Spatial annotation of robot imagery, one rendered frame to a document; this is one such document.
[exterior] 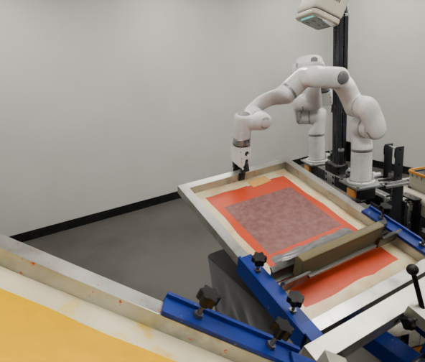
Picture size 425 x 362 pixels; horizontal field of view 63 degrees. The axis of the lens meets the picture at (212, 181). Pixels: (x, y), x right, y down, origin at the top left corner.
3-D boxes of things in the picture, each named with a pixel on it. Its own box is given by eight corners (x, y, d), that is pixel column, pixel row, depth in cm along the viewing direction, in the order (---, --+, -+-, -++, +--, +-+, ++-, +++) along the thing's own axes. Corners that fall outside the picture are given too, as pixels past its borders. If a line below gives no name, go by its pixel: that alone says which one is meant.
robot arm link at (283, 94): (299, 100, 144) (261, 135, 144) (281, 91, 154) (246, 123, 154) (291, 85, 138) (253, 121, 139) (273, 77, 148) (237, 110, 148)
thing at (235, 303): (217, 335, 163) (207, 256, 150) (224, 331, 165) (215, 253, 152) (279, 412, 124) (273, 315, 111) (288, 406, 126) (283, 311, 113)
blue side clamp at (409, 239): (357, 223, 134) (362, 208, 130) (365, 219, 136) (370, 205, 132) (430, 274, 112) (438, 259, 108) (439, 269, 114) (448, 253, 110)
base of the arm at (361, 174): (370, 174, 173) (370, 144, 168) (386, 182, 161) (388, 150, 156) (341, 179, 170) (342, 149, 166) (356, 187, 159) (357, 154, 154)
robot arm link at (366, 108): (334, 56, 152) (362, 53, 134) (365, 126, 166) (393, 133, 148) (308, 74, 151) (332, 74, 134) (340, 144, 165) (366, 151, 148)
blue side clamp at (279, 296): (236, 272, 110) (237, 256, 106) (249, 267, 112) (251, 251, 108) (299, 351, 88) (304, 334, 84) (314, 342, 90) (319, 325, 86)
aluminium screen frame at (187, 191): (177, 192, 145) (177, 185, 143) (286, 163, 170) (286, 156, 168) (304, 347, 87) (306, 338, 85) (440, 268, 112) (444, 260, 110)
